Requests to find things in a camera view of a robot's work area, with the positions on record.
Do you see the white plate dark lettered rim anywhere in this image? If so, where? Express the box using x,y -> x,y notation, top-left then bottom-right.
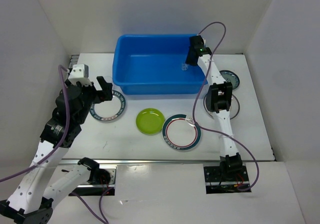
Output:
90,90 -> 126,122

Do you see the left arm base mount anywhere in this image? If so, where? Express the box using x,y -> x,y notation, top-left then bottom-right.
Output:
69,165 -> 117,196

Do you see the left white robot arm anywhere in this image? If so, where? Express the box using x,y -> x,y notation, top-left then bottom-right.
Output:
0,76 -> 113,223

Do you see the clear plastic cup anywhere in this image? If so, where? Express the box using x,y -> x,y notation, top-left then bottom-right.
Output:
181,63 -> 189,71
104,76 -> 113,84

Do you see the purple cable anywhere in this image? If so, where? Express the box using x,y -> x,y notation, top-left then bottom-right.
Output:
0,65 -> 110,224
191,21 -> 261,192

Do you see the green plastic plate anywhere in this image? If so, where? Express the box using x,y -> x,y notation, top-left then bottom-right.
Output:
135,108 -> 165,135

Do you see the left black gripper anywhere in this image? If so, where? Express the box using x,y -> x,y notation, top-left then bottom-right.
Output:
75,76 -> 113,124

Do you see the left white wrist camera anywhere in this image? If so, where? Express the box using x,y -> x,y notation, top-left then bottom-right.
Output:
68,64 -> 89,80

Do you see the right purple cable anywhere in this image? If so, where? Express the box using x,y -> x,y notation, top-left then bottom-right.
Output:
191,21 -> 261,192

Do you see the orange sunburst plate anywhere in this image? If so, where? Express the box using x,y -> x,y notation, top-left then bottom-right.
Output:
203,94 -> 241,120

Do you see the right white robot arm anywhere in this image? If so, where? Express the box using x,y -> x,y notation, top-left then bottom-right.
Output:
185,35 -> 243,180

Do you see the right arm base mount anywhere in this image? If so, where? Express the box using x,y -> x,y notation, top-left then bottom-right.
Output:
203,165 -> 250,194

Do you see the small teal patterned plate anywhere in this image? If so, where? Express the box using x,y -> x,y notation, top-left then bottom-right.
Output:
220,70 -> 240,90

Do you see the blue plastic bin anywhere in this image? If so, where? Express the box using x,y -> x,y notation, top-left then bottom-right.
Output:
112,34 -> 205,95

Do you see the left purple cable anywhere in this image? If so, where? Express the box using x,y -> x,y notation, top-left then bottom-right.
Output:
0,65 -> 110,224

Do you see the white plate red green rim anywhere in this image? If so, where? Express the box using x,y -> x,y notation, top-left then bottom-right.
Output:
162,114 -> 202,152

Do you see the aluminium rail frame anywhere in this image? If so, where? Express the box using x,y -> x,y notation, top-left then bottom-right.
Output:
62,55 -> 275,164

